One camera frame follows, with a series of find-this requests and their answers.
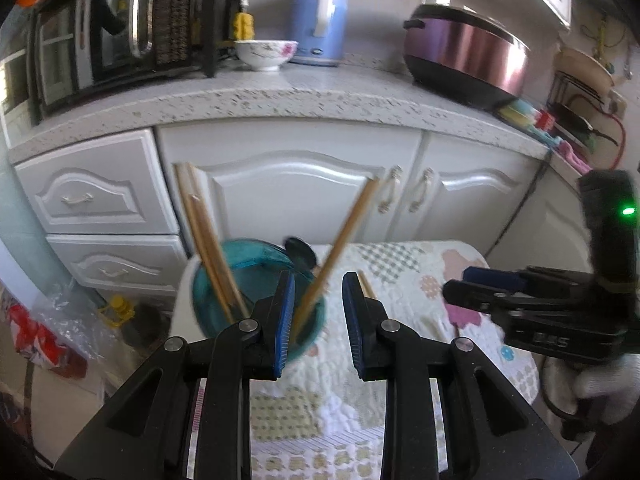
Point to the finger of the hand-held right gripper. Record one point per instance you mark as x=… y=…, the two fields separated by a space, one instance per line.
x=482 y=276
x=465 y=294

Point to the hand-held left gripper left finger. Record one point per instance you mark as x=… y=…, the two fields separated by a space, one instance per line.
x=282 y=325

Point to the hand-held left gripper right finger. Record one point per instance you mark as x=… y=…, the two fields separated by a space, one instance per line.
x=352 y=325

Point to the teal lid floral utensil holder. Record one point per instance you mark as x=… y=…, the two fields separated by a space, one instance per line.
x=250 y=252

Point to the long wooden chopstick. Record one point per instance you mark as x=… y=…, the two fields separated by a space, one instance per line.
x=345 y=235

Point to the person's right hand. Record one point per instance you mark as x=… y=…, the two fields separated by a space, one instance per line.
x=607 y=385

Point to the patchwork quilted mat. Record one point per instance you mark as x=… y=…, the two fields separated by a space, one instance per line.
x=410 y=270

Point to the white corner cabinet door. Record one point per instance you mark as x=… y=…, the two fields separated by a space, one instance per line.
x=545 y=220

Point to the pink cloth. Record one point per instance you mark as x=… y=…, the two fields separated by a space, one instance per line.
x=575 y=157

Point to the blue cleaning cloth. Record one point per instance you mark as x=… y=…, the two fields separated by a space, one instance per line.
x=542 y=136

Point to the red packet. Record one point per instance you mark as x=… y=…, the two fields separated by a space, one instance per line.
x=544 y=121

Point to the yellow green sponge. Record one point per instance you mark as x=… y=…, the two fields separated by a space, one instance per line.
x=517 y=112

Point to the yellow plastic object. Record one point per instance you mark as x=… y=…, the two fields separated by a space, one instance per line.
x=116 y=310

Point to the white drawer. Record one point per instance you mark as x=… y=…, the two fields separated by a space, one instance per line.
x=95 y=185
x=120 y=260

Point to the red rimmed cutting board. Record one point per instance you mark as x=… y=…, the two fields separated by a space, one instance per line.
x=620 y=135

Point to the clear plastic bag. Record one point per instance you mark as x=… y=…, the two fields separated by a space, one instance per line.
x=70 y=310

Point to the rose metallic rice cooker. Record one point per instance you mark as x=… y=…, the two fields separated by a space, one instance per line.
x=465 y=55

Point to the cream stacked bowls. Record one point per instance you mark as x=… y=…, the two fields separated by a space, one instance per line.
x=585 y=67

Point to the speckled stone countertop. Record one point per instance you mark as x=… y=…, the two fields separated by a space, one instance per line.
x=300 y=92

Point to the red white plastic bag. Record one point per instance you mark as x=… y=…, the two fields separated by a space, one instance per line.
x=35 y=340

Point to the yellow green hanging tool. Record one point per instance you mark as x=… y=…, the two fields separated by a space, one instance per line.
x=602 y=40

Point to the white floral bowl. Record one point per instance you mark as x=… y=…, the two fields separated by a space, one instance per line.
x=265 y=55

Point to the blue electric kettle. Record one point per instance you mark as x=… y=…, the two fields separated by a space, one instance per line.
x=317 y=25

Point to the yellow bottle brush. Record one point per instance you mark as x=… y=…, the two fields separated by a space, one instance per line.
x=244 y=25

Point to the black microwave oven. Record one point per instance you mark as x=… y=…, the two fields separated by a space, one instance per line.
x=125 y=25

